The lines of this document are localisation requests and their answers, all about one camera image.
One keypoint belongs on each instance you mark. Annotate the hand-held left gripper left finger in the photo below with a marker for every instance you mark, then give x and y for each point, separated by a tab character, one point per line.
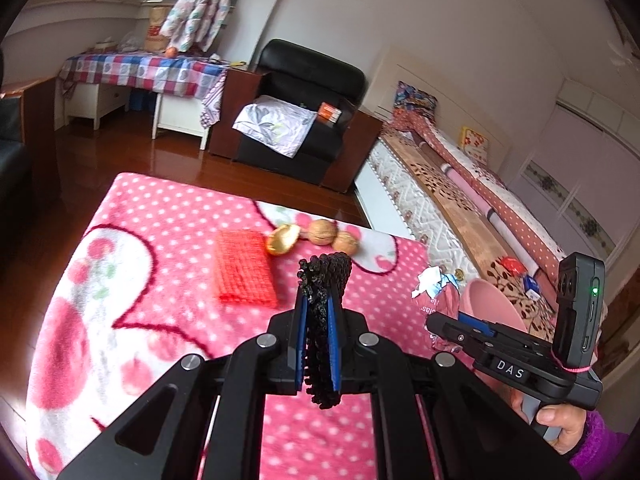
301	340

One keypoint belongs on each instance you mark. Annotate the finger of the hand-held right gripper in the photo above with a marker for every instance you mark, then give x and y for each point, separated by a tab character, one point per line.
450	330
475	322

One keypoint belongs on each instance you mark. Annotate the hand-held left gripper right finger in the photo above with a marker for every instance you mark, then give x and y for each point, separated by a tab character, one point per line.
334	340

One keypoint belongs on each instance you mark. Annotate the pink round bin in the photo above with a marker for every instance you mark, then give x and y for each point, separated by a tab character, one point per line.
492	300

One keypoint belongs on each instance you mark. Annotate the pink snack wrapper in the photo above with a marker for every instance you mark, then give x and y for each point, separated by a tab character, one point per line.
442	295

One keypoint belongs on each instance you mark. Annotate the black knitted cloth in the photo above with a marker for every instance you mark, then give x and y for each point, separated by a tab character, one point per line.
325	275

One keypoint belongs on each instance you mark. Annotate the person's right forearm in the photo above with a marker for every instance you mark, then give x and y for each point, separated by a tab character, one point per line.
600	445

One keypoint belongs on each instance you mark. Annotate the person's right hand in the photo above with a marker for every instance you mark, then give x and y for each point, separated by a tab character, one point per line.
565	425

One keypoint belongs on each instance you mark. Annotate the small blue packet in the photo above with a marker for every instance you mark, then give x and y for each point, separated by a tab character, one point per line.
532	285

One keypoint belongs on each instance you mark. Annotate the small red packet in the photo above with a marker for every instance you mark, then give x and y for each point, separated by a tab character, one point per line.
511	264

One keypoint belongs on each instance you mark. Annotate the red knitted cloth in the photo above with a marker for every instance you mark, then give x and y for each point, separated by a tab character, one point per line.
242	270

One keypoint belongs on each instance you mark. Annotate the brown walnut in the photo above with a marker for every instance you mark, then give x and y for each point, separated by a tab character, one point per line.
321	232
345	242

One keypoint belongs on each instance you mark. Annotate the pink white tube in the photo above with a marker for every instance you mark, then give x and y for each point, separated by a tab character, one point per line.
470	192

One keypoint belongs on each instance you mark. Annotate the white wardrobe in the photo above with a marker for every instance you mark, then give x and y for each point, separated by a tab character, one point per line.
590	160

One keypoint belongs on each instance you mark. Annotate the white quilted mattress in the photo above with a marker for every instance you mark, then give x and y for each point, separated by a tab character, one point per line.
400	185

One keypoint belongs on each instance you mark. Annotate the pink polka dot blanket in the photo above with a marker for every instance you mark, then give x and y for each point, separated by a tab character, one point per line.
165	220

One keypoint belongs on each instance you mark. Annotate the white floral cloth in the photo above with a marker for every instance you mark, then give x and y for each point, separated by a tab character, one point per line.
270	125

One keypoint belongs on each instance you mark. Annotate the orange box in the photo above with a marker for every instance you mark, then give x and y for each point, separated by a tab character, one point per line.
330	112

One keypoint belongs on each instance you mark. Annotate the colourful floral cushion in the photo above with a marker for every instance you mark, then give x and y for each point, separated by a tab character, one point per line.
412	95

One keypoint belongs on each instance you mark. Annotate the white desk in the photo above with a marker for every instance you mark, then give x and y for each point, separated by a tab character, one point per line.
175	115

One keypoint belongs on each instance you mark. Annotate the white headboard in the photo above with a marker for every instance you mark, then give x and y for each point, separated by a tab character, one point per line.
400	67

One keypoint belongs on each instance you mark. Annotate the black armchair wooden sides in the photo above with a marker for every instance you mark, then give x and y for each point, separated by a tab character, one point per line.
310	65

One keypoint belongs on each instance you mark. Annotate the table with checkered cloth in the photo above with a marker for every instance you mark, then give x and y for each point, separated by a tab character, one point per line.
150	70

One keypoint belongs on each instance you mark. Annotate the orange fruit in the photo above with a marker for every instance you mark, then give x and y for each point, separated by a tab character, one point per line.
171	52

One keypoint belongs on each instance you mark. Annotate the brown paper bag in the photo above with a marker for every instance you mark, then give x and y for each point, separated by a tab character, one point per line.
156	27

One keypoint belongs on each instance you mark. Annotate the hanging floral garment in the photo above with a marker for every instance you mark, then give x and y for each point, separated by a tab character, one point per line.
200	5

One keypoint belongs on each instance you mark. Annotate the brown wooden cabinet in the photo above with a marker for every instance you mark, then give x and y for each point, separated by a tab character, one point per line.
37	110

